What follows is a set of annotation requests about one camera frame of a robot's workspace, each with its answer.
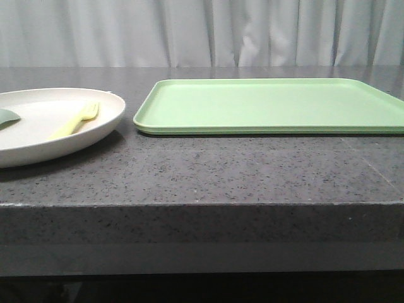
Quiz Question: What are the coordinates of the yellow plastic fork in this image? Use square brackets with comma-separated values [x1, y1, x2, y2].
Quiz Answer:
[47, 102, 99, 140]

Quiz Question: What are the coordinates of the white round plate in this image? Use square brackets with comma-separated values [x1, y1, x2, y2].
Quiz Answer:
[1, 88, 126, 168]

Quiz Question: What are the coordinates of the light green serving tray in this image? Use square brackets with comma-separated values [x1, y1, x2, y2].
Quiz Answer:
[133, 78, 403, 135]

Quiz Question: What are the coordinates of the green plastic spoon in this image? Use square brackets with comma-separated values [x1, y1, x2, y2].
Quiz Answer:
[0, 109, 21, 129]

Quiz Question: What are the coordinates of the white curtain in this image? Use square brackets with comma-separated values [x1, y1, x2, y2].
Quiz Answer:
[1, 1, 403, 68]

